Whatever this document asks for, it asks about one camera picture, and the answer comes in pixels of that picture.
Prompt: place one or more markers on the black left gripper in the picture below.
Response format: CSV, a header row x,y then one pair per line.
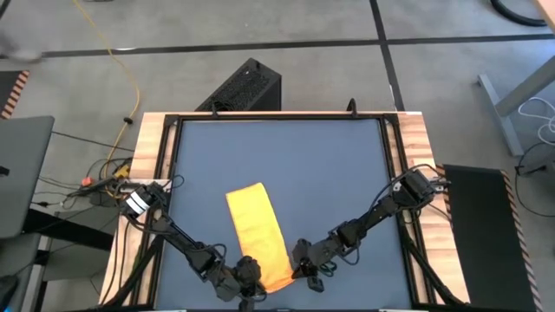
x,y
236,281

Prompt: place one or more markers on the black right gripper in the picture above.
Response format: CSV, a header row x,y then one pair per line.
x,y
323,251

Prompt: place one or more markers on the orange microfibre towel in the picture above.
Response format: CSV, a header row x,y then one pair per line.
x,y
258,234

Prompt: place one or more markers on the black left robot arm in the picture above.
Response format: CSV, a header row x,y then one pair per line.
x,y
182,240

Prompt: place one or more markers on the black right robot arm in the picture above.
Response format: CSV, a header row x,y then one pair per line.
x,y
381,208

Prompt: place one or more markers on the black hook clamp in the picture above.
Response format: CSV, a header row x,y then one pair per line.
x,y
214,109
352,107

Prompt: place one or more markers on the wooden table board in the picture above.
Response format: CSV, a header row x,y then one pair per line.
x,y
412,130

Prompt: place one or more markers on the black mat with striped edge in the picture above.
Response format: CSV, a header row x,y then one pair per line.
x,y
481,242
8,86

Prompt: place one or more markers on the black computer tower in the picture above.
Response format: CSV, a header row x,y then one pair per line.
x,y
247,86

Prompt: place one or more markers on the orange plug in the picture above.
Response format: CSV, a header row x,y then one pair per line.
x,y
86,181

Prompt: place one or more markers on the grey metal desk leg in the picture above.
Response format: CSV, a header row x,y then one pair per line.
x,y
498,112

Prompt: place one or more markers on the grey laptop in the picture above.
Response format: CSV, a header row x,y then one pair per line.
x,y
24,173

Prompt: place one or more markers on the light wooden desk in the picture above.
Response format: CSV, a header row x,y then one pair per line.
x,y
547,8

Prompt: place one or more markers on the black table frame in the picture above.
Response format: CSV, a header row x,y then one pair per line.
x,y
277,116

